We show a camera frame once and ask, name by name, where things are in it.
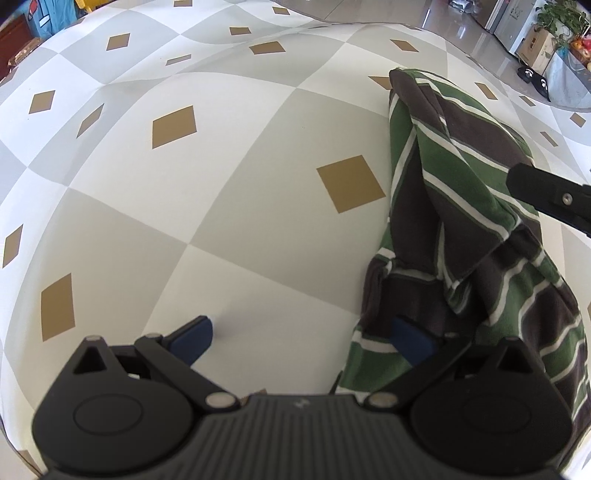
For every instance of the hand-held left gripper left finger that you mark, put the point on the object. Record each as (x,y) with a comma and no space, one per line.
(194,336)

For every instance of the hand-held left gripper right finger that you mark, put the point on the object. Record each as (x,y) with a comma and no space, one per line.
(412,342)

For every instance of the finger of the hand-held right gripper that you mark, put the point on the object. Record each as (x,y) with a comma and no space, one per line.
(549,194)

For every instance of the green brown striped t-shirt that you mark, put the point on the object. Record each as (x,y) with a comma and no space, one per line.
(461,221)

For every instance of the black slipper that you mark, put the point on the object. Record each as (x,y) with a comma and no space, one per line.
(526,74)
(541,86)

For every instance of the grey cloth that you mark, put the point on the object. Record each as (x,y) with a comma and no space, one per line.
(570,83)

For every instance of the cardboard box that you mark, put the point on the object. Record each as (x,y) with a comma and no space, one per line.
(535,48)

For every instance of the fruit pile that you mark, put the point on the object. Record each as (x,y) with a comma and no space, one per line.
(581,46)

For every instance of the green potted plant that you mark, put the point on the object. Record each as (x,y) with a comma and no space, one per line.
(565,18)

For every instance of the silver refrigerator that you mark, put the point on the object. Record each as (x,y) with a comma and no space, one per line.
(508,21)

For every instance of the silver plastic bag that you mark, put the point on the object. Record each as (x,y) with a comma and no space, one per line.
(461,3)

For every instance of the wooden cabinet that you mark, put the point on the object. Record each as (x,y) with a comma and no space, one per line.
(16,46)

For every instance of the yellow plastic chair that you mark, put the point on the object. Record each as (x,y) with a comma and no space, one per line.
(90,3)

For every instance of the blue printed cloth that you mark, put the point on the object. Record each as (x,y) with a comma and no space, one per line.
(51,16)

